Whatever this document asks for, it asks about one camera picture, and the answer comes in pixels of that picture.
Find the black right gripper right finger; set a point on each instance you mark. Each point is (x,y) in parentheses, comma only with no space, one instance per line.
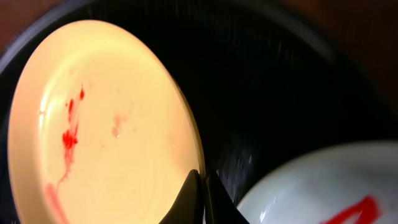
(219,207)

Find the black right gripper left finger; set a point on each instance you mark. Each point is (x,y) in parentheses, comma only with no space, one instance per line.
(188,207)

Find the yellow plate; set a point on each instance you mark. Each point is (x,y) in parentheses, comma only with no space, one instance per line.
(98,132)

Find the light green plate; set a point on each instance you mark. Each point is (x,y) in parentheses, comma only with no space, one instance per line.
(351,183)

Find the round black tray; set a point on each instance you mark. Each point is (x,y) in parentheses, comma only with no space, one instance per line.
(263,84)

